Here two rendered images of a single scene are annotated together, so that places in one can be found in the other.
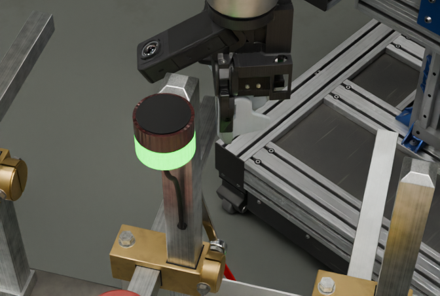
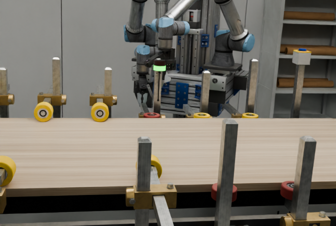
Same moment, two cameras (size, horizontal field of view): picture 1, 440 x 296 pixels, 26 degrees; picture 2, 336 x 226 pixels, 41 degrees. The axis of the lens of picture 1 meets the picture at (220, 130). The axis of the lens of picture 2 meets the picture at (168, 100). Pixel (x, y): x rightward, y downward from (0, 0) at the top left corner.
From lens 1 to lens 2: 1.67 m
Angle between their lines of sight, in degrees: 39
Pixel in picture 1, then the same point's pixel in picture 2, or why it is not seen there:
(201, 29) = (157, 55)
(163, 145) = (162, 63)
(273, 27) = (171, 52)
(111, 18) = not seen: hidden behind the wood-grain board
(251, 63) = (168, 60)
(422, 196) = (208, 75)
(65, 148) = not seen: hidden behind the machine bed
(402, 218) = (205, 83)
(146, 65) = (148, 62)
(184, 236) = (158, 104)
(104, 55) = not seen: hidden behind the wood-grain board
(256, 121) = (168, 78)
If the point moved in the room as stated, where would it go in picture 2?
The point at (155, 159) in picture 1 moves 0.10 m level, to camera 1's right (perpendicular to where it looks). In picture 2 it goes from (160, 68) to (178, 67)
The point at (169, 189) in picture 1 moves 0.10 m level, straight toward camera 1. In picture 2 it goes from (155, 88) to (165, 93)
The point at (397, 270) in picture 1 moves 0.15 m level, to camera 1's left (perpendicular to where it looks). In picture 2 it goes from (205, 100) to (178, 102)
